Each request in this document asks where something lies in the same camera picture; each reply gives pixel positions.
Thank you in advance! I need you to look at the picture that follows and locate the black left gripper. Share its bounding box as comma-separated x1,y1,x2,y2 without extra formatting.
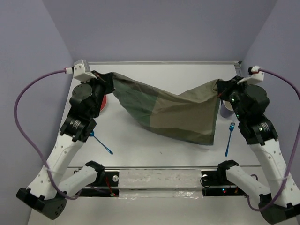
83,70,116,117

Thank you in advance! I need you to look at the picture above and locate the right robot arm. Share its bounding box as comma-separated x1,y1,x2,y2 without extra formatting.
216,76,300,225

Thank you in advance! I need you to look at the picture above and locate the red floral plate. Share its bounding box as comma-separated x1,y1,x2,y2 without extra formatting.
100,95,107,112

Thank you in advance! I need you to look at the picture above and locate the blue metallic spoon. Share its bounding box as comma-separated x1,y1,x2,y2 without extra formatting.
90,130,113,155

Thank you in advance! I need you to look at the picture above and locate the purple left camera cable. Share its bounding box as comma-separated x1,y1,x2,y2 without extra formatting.
14,67,118,200

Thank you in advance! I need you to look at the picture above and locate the green patchwork cloth placemat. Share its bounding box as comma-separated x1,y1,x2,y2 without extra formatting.
113,73,220,145

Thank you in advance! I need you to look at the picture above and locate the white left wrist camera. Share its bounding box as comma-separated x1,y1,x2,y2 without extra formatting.
65,60,97,83

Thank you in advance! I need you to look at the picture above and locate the purple ceramic mug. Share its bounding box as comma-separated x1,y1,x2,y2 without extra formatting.
220,101,234,118

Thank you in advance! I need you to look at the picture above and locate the blue plastic fork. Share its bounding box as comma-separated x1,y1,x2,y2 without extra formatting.
225,121,235,157

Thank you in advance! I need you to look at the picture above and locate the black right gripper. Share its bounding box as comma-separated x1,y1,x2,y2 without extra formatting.
217,75,250,120

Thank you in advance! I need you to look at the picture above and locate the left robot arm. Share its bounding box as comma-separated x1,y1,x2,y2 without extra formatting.
14,71,114,220

